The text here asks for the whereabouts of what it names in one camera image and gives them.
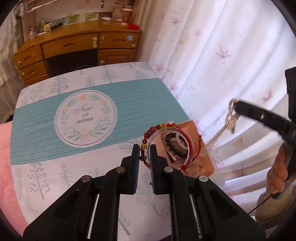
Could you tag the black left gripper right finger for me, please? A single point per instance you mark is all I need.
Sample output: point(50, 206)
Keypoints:
point(160, 185)

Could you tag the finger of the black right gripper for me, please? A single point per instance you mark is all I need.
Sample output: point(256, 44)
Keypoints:
point(258, 114)

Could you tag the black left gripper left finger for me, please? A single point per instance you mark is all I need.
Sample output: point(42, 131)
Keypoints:
point(130, 175)

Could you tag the pink jewelry box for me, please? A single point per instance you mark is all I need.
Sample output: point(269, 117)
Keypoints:
point(201, 163)

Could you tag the person's right hand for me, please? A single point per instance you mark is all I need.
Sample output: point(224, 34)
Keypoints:
point(278, 172)

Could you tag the white floral curtain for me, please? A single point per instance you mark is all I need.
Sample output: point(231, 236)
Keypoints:
point(210, 52)

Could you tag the teal floral tablecloth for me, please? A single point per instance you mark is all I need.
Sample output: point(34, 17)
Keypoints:
point(84, 122)

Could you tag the cream knit right sleeve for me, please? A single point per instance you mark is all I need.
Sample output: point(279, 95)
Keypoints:
point(272, 212)

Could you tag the pink bedspread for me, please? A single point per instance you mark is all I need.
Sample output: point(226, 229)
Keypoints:
point(9, 202)

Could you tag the wooden desk with drawers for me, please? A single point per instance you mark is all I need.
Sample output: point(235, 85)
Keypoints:
point(76, 46)

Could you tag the white lace covered furniture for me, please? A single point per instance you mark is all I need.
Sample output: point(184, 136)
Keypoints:
point(11, 40)

